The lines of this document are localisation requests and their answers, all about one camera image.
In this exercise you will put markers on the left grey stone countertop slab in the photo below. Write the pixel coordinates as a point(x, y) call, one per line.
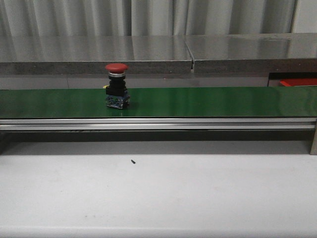
point(89, 55)

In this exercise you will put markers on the green conveyor belt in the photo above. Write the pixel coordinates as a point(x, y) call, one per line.
point(161, 103)

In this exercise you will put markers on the steel conveyor support bracket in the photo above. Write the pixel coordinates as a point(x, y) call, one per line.
point(313, 149)

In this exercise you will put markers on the white pleated curtain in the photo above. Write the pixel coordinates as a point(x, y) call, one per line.
point(144, 17)

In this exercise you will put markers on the grey stone countertop slab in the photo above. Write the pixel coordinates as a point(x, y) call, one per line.
point(255, 53)
point(89, 55)

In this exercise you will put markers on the right grey stone countertop slab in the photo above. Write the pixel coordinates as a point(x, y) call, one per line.
point(255, 53)

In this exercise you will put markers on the red mushroom push button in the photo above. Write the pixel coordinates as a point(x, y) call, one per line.
point(116, 92)

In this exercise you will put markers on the red plastic tray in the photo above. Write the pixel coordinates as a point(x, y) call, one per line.
point(298, 82)

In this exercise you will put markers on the aluminium conveyor frame rail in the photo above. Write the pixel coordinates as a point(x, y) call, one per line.
point(158, 124)

